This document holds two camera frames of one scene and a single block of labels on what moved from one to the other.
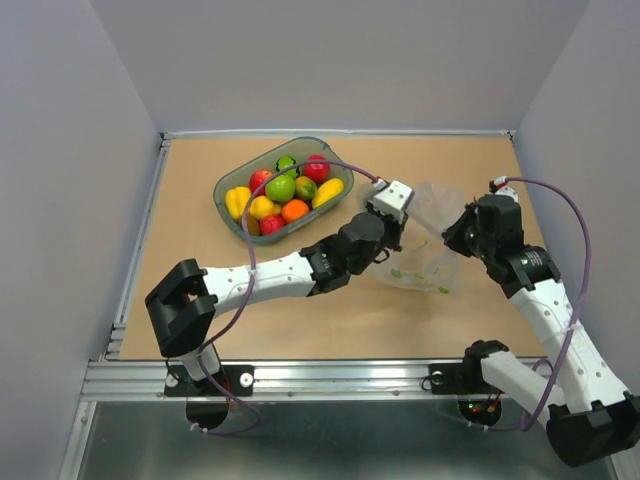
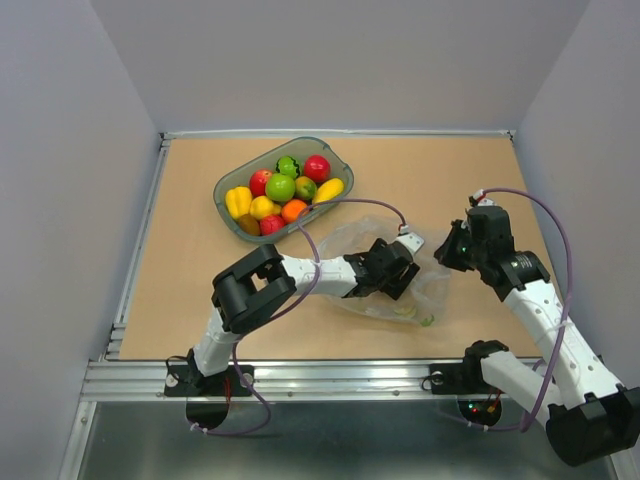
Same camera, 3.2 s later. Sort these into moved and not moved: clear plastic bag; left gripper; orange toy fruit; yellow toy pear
Moved: left gripper; clear plastic bag
Not moved: orange toy fruit; yellow toy pear
